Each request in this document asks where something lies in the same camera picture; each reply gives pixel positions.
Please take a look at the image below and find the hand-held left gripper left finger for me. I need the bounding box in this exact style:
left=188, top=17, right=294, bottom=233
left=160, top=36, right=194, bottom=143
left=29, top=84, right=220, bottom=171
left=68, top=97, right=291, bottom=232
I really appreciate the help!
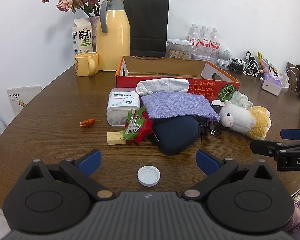
left=25, top=149, right=115, bottom=202

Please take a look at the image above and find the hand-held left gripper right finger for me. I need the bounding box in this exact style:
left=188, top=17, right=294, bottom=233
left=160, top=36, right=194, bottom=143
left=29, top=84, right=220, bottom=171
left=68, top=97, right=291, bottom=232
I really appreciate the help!
left=181, top=149, right=275, bottom=202

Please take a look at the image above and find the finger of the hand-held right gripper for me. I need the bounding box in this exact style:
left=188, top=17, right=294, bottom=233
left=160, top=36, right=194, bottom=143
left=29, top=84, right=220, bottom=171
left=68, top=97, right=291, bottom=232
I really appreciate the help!
left=280, top=128, right=300, bottom=141
left=250, top=139, right=300, bottom=159

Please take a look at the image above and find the black USB cable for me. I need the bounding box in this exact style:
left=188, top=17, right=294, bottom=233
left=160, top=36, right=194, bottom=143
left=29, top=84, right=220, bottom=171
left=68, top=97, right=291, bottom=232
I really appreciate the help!
left=199, top=119, right=223, bottom=137

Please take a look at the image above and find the sheep plush toy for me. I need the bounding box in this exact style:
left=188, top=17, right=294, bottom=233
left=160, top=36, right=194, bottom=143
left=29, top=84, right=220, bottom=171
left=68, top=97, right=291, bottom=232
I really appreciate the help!
left=218, top=100, right=272, bottom=140

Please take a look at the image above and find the orange candy wrapper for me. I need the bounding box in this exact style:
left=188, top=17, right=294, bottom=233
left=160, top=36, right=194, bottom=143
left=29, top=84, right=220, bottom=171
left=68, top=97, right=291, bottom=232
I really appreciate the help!
left=79, top=119, right=101, bottom=128

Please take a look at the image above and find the navy zip pouch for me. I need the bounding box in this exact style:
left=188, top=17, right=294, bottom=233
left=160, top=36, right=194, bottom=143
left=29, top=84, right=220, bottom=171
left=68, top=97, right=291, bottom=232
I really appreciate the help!
left=151, top=116, right=203, bottom=156

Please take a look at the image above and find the iridescent plastic wrap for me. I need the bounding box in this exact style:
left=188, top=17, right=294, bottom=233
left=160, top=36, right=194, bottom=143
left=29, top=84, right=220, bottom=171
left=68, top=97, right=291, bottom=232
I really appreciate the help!
left=231, top=90, right=254, bottom=109

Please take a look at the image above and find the white bottle cap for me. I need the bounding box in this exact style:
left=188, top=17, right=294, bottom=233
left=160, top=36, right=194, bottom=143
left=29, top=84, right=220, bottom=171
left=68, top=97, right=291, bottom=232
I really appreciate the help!
left=137, top=165, right=161, bottom=187

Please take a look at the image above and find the red rose hair clip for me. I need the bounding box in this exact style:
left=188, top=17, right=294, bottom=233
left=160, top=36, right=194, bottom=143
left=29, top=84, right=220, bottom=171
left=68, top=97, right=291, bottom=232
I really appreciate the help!
left=122, top=106, right=155, bottom=146

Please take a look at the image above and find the purple knit cloth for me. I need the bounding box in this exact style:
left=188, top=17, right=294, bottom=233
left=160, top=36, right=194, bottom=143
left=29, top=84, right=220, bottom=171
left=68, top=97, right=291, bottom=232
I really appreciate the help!
left=141, top=91, right=221, bottom=122

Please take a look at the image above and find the clear wipes container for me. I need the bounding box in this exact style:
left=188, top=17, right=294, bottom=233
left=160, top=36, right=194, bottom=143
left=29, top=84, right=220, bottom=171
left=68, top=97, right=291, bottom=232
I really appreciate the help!
left=106, top=88, right=141, bottom=126

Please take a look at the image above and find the white plastic bag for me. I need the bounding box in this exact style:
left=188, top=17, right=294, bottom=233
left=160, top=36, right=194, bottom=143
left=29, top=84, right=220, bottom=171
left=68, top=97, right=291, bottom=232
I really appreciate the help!
left=136, top=78, right=190, bottom=96

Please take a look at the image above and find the red orange cardboard box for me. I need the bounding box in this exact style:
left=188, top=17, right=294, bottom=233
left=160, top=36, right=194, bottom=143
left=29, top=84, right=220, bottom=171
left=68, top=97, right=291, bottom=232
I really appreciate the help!
left=115, top=55, right=241, bottom=101

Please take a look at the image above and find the brown cardboard stand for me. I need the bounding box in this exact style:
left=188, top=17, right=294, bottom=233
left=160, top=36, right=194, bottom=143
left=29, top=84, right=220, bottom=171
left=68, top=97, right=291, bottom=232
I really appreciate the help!
left=287, top=62, right=300, bottom=103

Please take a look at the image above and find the purple tissue pack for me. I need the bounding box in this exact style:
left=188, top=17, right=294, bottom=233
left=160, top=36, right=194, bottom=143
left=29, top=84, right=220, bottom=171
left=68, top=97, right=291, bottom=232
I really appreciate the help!
left=262, top=72, right=284, bottom=96

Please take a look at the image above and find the white charger plug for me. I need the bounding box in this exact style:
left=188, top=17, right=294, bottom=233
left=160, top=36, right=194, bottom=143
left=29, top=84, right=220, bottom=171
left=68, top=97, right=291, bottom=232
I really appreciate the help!
left=280, top=72, right=291, bottom=88

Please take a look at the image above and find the yellow green snack packet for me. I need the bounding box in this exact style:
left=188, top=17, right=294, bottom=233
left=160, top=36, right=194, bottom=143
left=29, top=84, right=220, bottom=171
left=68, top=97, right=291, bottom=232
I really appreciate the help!
left=257, top=52, right=278, bottom=72

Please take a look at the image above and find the white sign board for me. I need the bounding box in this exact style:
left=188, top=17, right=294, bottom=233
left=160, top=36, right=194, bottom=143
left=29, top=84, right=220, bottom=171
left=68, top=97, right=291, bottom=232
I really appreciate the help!
left=7, top=85, right=42, bottom=117

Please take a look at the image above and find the yellow mug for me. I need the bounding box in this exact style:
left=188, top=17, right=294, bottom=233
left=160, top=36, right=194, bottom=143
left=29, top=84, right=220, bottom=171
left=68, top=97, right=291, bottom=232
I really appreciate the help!
left=74, top=52, right=99, bottom=77

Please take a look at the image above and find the white robot-shaped speaker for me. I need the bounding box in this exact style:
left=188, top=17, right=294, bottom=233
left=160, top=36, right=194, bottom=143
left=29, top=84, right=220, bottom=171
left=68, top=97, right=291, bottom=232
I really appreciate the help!
left=217, top=46, right=232, bottom=70

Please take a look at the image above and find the clear seed container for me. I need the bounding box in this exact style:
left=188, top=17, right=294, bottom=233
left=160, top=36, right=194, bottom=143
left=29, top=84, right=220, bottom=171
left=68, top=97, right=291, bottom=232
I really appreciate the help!
left=167, top=39, right=193, bottom=60

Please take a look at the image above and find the clear water bottle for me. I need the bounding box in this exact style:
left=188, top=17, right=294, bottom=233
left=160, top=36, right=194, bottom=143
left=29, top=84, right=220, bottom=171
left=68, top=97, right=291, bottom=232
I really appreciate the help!
left=199, top=26, right=211, bottom=55
left=209, top=28, right=221, bottom=55
left=188, top=24, right=201, bottom=54

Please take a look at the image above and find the yellow thermos jug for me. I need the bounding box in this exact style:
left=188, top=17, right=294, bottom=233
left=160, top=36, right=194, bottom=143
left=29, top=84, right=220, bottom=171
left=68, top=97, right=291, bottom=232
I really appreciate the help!
left=96, top=0, right=130, bottom=72

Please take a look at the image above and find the white milk carton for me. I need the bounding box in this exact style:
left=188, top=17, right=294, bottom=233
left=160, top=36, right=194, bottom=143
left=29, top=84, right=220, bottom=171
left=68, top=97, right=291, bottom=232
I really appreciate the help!
left=72, top=18, right=93, bottom=56

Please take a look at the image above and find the pink flower vase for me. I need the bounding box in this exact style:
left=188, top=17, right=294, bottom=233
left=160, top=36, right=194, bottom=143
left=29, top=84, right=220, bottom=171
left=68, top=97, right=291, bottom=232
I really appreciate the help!
left=88, top=16, right=101, bottom=53

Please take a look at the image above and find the black paper bag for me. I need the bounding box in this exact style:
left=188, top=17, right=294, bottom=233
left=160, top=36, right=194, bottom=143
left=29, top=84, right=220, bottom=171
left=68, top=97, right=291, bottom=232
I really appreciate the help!
left=123, top=0, right=170, bottom=58

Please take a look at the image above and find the tangle of charger cables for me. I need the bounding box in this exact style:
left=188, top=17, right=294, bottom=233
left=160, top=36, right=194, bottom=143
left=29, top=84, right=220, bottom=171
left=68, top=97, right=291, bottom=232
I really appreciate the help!
left=227, top=51, right=263, bottom=77

